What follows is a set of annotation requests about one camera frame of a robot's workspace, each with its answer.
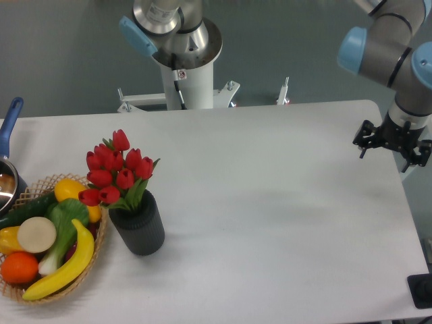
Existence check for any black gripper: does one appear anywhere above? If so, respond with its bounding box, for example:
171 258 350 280
352 113 431 173

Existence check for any red tulip bouquet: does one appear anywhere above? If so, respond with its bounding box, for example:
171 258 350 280
78 130 159 214

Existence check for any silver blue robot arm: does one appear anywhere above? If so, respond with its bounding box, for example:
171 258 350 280
337 1 431 172

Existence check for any dark grey ribbed vase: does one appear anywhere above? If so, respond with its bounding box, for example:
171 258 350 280
109 190 165 256

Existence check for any black device at edge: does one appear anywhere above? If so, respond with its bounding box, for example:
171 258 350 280
407 273 432 309

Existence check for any green bok choy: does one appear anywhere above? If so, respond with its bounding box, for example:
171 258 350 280
38 198 89 277

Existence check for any yellow banana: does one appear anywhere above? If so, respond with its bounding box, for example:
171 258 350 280
22 219 95 301

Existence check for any woven wicker basket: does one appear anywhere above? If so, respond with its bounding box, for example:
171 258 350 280
1 173 107 304

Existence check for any green cucumber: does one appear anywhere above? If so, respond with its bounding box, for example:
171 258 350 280
1 191 57 229

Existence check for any beige round disc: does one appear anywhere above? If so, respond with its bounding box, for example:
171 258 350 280
18 217 57 253

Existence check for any orange fruit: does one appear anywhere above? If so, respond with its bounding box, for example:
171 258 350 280
1 252 38 284

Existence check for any yellow bell pepper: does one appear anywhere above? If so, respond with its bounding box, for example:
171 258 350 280
0 226 24 255

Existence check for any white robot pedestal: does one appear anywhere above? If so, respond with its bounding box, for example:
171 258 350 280
119 1 223 110

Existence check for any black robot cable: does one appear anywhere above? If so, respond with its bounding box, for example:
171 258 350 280
171 53 188 111

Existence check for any blue handled saucepan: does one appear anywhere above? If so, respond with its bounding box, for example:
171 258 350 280
1 97 27 216

